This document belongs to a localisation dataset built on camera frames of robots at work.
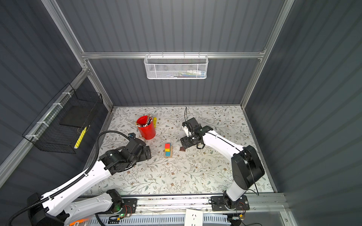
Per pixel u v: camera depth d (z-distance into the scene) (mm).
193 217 676
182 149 937
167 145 915
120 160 514
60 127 721
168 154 893
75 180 437
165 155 895
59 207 407
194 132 657
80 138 686
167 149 883
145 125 878
